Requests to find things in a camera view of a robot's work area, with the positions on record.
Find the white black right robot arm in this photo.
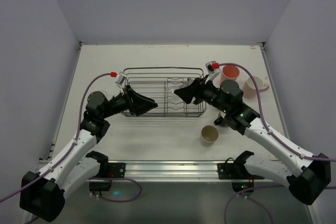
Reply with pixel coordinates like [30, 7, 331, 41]
[174, 78, 331, 205]

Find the grey wire dish rack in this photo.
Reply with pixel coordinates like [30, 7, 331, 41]
[123, 67, 206, 118]

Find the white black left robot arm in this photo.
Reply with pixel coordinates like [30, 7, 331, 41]
[19, 86, 157, 222]

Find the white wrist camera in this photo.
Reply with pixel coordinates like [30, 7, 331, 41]
[114, 72, 127, 92]
[205, 61, 221, 82]

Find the salmon pink plastic cup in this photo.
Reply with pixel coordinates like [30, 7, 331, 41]
[220, 65, 240, 83]

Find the pink faceted mug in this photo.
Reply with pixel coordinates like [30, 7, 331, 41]
[243, 76, 270, 99]

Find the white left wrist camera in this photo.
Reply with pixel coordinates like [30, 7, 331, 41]
[114, 72, 127, 92]

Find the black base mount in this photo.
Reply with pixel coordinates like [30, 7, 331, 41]
[217, 157, 255, 193]
[89, 162, 125, 193]

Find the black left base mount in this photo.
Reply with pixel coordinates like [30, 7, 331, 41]
[89, 162, 125, 193]

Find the beige tall cup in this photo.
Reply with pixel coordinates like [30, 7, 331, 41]
[200, 125, 219, 146]

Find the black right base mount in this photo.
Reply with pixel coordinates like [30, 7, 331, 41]
[217, 157, 255, 193]

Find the black mug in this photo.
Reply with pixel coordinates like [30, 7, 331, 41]
[214, 111, 228, 127]

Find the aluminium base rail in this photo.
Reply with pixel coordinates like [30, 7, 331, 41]
[62, 159, 284, 183]

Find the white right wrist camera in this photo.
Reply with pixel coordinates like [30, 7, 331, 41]
[205, 61, 221, 82]

